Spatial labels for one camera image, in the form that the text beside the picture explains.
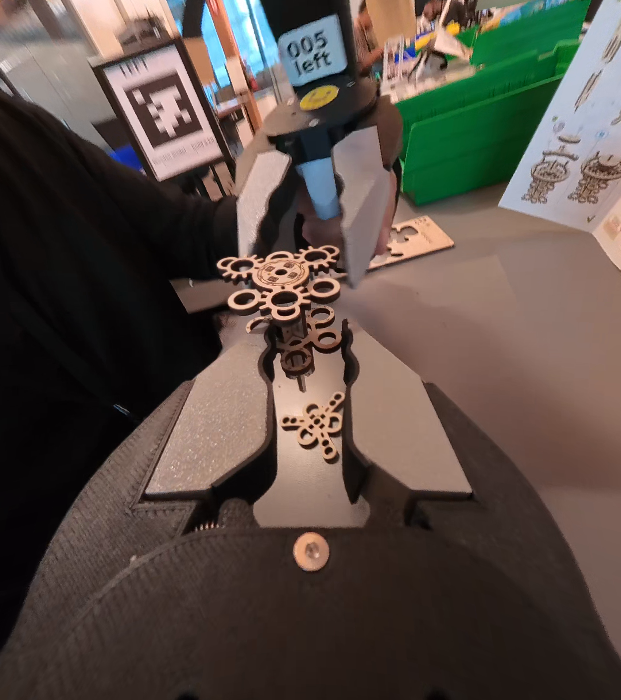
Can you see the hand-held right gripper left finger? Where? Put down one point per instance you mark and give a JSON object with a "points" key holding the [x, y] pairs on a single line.
{"points": [[217, 432]]}

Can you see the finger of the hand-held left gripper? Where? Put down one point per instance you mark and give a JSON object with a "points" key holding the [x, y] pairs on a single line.
{"points": [[261, 197], [362, 208]]}

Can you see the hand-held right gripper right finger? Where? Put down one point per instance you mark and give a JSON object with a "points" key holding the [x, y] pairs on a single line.
{"points": [[398, 432]]}

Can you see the small wooden cross-shaped part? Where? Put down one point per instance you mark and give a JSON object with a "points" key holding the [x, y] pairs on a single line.
{"points": [[316, 426]]}

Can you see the wooden gear model assembly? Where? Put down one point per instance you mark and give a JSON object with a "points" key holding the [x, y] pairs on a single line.
{"points": [[283, 284]]}

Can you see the person's left forearm black sleeve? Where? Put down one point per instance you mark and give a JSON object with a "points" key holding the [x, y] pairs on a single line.
{"points": [[141, 219]]}

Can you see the wooden laser-cut parts sheet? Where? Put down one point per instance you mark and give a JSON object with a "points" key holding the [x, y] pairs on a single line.
{"points": [[419, 240]]}

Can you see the person's left hand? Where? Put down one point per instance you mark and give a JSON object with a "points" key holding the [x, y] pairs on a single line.
{"points": [[310, 229]]}

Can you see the large green plastic bin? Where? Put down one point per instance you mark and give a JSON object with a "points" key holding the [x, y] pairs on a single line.
{"points": [[452, 131]]}

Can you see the black white marker sign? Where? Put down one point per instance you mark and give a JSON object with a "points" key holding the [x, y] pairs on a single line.
{"points": [[162, 109]]}

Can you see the small green plastic bin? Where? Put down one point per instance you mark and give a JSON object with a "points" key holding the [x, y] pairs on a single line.
{"points": [[523, 33]]}

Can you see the folded paper instruction sheet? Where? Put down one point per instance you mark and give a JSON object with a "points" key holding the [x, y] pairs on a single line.
{"points": [[589, 136]]}

